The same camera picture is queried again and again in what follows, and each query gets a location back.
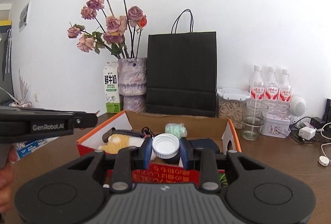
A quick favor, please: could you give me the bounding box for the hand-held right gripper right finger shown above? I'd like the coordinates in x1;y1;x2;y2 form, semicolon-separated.
180;138;265;192

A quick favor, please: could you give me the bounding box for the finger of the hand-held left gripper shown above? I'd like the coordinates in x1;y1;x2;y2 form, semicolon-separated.
74;112;97;129

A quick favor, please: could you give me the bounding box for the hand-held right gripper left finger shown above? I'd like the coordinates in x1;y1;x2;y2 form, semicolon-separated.
68;138;153;192

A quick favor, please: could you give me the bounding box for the white ridged jar lid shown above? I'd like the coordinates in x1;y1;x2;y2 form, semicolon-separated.
152;133;180;160

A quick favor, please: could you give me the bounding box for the navy blue pouch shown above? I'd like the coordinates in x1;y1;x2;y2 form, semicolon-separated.
165;138;220;165

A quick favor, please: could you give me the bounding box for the iridescent plastic wrap bundle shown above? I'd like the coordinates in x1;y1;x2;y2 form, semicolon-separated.
165;123;187;140

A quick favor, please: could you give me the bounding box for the white and yellow plush toy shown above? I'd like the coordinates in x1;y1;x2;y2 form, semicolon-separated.
98;133;156;160

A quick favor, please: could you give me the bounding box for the red cardboard box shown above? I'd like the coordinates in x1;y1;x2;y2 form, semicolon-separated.
76;110;242;188

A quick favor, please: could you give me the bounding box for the clear pellet storage container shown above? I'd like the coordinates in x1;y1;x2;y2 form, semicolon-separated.
217;88;251;129

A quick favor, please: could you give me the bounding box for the person's left hand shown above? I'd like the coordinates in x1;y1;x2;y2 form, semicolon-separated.
0;153;17;206

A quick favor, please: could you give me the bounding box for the blue white package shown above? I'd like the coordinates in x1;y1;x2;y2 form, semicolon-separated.
16;137;47;160

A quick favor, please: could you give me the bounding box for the white green milk carton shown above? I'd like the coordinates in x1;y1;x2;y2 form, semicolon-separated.
103;61;121;113

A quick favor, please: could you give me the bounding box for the purple fuzzy vase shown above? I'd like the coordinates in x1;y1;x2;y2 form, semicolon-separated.
118;57;148;112

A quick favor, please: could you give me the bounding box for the dark grey cabinet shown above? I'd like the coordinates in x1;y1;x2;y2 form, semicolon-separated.
0;3;14;106

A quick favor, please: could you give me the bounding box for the clear glass cup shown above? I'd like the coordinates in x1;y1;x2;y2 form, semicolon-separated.
242;99;269;141

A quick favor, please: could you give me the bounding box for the black paper bag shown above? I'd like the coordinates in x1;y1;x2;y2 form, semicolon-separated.
146;9;218;118

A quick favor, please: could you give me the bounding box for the white printed tin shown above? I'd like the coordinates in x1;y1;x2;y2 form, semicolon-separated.
260;113;291;139

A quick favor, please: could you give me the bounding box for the red label water bottle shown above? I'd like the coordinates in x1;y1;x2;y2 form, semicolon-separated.
249;65;265;100
278;68;292;103
264;66;279;102

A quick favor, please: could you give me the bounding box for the dried pink rose bouquet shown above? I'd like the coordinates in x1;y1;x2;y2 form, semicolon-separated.
68;0;148;59

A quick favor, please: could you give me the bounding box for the white round speaker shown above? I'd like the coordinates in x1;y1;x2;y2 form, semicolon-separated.
290;95;307;117

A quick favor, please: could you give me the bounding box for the white charger plug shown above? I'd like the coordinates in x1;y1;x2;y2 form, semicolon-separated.
299;126;316;140

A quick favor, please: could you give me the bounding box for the black upright device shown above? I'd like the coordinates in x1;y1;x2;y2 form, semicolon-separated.
324;99;331;121

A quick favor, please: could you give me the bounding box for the grey braided cable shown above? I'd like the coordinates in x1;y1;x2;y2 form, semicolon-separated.
112;129;144;138

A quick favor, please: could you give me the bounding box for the white cable with round switch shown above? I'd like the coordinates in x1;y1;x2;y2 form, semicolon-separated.
318;142;331;166

